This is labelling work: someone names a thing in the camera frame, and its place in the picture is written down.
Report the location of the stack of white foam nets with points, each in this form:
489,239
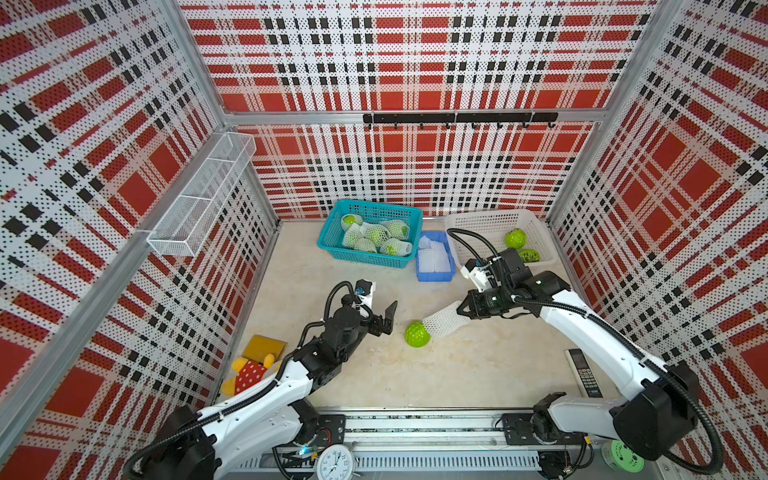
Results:
432,256

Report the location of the white remote control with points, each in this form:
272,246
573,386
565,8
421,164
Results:
583,373

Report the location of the white plastic basket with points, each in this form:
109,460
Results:
494,225

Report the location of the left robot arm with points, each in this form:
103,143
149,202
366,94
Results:
210,443

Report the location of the black hook rail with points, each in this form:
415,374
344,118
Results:
449,118

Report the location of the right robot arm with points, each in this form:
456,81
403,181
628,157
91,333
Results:
659,403

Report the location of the green custard apple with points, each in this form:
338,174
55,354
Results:
516,239
529,255
416,335

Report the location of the yellow plush toy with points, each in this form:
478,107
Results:
259,356

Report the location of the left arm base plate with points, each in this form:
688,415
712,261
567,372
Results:
325,431

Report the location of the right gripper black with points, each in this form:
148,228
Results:
471,299

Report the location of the blue plastic tray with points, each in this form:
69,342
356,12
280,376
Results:
437,277

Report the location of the teal plastic basket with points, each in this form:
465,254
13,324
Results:
340,244

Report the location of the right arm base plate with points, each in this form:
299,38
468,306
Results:
535,429

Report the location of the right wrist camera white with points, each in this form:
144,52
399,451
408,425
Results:
479,274

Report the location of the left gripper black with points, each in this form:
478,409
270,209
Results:
386,326

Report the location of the green tape spool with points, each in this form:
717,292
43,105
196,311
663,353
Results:
619,457

